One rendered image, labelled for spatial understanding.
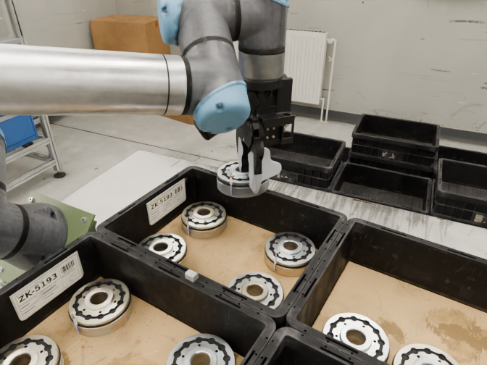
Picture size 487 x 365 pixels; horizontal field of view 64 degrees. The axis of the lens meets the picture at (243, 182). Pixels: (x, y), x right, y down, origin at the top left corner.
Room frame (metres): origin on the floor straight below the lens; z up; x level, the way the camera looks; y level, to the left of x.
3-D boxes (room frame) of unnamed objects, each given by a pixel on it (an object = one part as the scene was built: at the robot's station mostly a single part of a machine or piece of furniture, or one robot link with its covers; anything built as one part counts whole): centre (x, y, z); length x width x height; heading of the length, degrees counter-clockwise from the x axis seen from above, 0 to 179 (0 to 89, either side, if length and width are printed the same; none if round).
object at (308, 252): (0.60, -0.10, 0.86); 0.10 x 0.10 x 0.01
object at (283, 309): (0.60, 0.04, 0.92); 0.40 x 0.30 x 0.02; 58
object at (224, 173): (0.66, 0.00, 1.00); 0.10 x 0.10 x 0.01
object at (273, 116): (0.64, -0.04, 1.14); 0.09 x 0.08 x 0.12; 111
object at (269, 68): (0.64, -0.03, 1.22); 0.08 x 0.08 x 0.05
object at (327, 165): (1.62, -0.25, 0.37); 0.40 x 0.30 x 0.45; 65
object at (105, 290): (0.47, 0.25, 0.86); 0.05 x 0.05 x 0.01
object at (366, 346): (0.39, -0.17, 0.86); 0.05 x 0.05 x 0.01
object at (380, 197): (1.46, -0.61, 0.31); 0.40 x 0.30 x 0.34; 65
